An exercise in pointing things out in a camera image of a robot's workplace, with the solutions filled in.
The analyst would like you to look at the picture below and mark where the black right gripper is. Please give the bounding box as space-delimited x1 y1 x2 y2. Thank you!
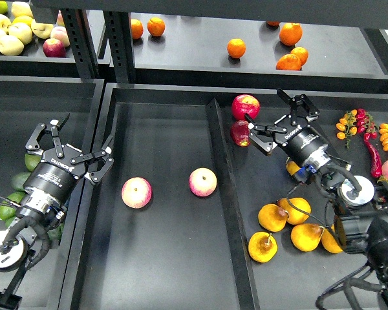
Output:
244 88 330 167

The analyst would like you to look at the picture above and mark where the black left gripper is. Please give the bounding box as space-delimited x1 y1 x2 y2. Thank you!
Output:
22 112 114 209

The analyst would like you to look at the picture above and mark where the dark green avocado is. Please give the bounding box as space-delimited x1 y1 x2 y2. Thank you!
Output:
47 223 64 242

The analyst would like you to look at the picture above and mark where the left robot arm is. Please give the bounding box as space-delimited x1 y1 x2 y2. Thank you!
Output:
0 119 114 309

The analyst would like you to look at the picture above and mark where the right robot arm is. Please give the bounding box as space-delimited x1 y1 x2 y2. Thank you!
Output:
244 89 388 309

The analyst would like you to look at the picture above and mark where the green avocado upper left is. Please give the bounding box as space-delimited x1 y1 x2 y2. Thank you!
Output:
25 154 41 172

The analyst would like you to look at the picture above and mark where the green avocado middle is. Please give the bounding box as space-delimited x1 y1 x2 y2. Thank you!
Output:
10 172 30 192

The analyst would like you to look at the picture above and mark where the yellow pear with brown end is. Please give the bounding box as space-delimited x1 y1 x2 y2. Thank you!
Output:
258 203 288 232

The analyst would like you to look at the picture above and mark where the bright red apple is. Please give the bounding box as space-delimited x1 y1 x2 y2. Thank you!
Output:
232 94 261 121

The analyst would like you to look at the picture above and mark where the orange front right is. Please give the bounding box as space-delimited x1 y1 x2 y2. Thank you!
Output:
275 54 302 70

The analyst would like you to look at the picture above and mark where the cherry tomato cluster upper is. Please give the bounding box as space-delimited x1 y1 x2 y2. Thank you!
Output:
335 108 378 149

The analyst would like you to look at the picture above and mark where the orange behind right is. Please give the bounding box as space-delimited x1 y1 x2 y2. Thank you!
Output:
290 46 308 66

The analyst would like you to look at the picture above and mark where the black left tray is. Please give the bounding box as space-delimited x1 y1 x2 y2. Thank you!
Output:
0 76 103 309

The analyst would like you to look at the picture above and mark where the black tray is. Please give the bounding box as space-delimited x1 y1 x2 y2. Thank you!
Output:
58 83 388 310
0 76 103 309

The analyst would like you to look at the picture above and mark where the pink apple left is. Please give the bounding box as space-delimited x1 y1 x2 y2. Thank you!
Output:
121 177 152 209

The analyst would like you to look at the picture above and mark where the pink apple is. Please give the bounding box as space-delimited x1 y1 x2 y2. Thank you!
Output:
189 167 217 197
121 177 152 209

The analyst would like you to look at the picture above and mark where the large orange upper right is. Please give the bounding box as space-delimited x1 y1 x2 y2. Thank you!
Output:
279 23 303 46

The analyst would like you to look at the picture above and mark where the orange middle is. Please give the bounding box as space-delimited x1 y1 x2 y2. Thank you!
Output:
226 38 246 59

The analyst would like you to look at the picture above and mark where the red chili pepper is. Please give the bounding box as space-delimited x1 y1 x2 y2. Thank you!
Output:
363 132 382 178

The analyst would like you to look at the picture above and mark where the pink apple right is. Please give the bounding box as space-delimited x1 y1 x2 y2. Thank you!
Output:
189 167 217 197

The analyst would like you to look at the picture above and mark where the dark red apple on shelf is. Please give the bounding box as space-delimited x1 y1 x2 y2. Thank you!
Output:
43 38 66 57

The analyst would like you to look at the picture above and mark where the black centre tray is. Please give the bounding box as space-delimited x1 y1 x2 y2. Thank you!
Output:
58 83 388 310

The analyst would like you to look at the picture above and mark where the yellow apple front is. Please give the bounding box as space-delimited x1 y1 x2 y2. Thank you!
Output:
0 35 24 56

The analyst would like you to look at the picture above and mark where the orange far left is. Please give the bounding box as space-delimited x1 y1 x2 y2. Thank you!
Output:
131 19 144 40

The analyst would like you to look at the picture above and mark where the black shelf post left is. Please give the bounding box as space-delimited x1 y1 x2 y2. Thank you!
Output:
61 8 100 79

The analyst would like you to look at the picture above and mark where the black shelf post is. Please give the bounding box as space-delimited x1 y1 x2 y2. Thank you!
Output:
103 11 136 83
61 8 100 79

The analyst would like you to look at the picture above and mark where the black shelf post right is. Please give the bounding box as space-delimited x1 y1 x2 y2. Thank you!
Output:
103 11 136 83

